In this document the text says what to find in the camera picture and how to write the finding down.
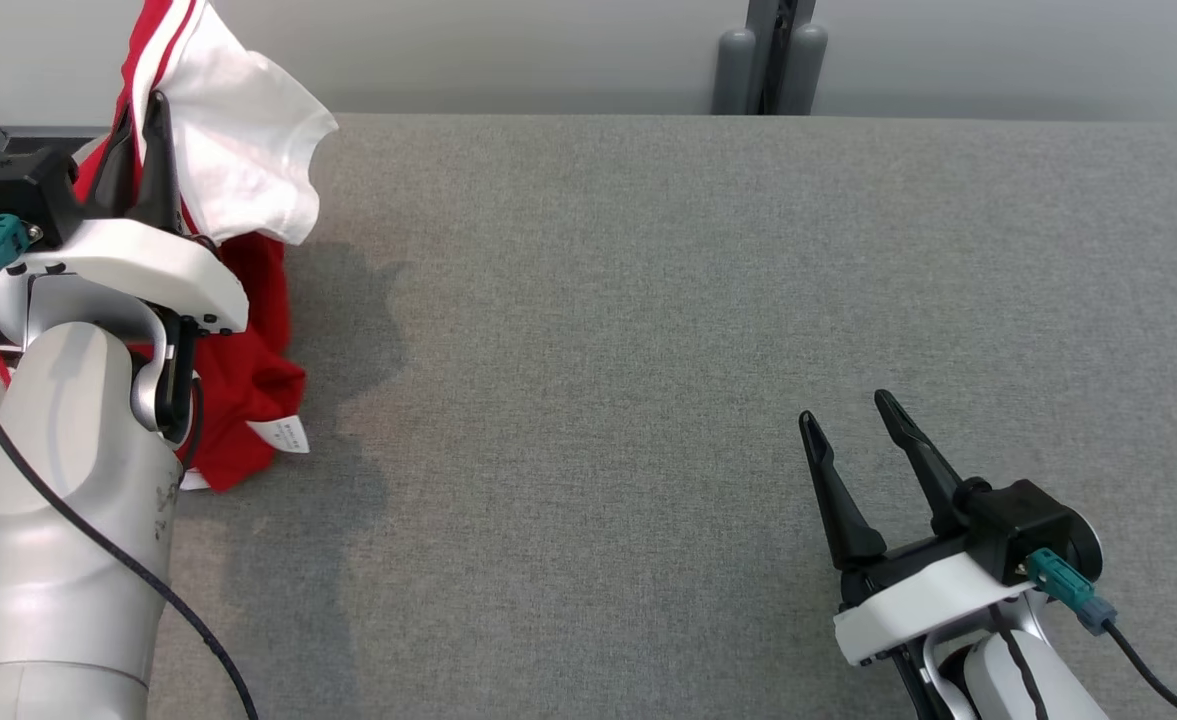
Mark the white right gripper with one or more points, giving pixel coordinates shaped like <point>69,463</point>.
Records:
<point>908,610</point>

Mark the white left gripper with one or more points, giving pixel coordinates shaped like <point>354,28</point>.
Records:
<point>148,265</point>

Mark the red jersey with white sleeves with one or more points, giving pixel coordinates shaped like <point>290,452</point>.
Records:
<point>248,130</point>

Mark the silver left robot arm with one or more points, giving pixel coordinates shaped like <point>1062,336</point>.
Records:
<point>48,560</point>

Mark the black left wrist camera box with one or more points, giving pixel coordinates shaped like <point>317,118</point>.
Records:
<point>8,185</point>

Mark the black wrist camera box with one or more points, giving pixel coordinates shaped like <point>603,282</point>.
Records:
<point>1018,525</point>
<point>8,185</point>

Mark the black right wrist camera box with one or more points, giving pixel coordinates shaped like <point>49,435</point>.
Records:
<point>1018,525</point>

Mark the grey partition post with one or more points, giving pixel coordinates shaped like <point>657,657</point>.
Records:
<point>770,60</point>

